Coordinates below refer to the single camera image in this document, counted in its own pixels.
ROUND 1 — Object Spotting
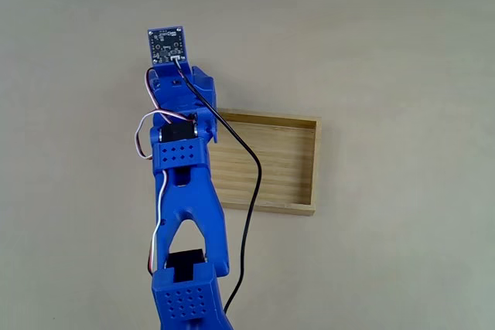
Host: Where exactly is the red white black servo wire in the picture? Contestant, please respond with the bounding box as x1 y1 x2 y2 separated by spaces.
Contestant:
148 169 170 277
134 67 196 162

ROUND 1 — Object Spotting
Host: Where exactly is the blue camera circuit board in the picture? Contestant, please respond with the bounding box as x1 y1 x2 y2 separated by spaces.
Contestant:
146 26 191 67

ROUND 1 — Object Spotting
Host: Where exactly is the shallow wooden box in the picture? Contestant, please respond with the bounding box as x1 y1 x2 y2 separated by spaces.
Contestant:
207 108 323 217

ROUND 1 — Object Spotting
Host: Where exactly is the black camera cable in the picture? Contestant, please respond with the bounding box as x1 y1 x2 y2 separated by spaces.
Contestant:
169 55 262 316

